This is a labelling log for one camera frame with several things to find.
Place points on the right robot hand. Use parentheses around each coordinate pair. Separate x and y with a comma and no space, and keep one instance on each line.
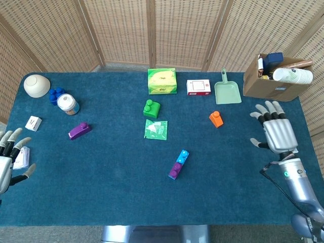
(279,134)

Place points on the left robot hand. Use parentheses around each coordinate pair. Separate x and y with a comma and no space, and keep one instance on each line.
(5,167)

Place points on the light blue four-stud brick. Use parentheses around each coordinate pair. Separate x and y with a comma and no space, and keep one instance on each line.
(182,156)

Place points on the small purple two-stud brick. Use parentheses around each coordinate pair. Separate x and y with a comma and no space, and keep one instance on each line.
(176,170)

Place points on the stack of white paper cups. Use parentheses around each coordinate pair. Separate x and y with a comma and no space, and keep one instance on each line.
(293,75)

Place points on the white flat packet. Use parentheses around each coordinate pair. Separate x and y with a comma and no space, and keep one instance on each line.
(24,159)

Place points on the brown cardboard box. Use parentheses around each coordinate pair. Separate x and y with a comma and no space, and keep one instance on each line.
(265,88)

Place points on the small white cube box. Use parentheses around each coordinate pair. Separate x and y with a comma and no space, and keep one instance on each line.
(33,123)

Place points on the orange sloped one-stud brick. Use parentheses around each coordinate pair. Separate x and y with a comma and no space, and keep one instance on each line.
(216,120)

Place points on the mint green dustpan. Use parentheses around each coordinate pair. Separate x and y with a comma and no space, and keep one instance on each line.
(227,93)

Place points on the dark blue small box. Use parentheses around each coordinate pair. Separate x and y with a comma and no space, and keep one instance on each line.
(273,59)

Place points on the purple sloped one-stud brick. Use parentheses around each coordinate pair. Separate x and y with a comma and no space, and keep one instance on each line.
(78,131)

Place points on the blue and white object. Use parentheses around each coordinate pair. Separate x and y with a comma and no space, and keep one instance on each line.
(53,97)

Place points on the beige bowl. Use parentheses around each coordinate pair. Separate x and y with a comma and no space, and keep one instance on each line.
(36,86)

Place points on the clear jar with white lid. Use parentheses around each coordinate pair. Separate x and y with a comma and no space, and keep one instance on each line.
(67,103)

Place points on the red and white box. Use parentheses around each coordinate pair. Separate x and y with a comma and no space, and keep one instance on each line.
(198,87)

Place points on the blue table cloth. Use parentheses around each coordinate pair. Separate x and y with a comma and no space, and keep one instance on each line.
(114,189)

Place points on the green sachet packet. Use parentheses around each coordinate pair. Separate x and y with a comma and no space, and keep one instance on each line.
(155,130)

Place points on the green rounded two-stud brick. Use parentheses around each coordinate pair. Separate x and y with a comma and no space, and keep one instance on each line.
(153,110)

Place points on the green yellow tissue pack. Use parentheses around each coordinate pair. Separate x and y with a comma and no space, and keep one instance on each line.
(162,81)

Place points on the grey robot torso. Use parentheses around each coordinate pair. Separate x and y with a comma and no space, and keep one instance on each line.
(152,235)

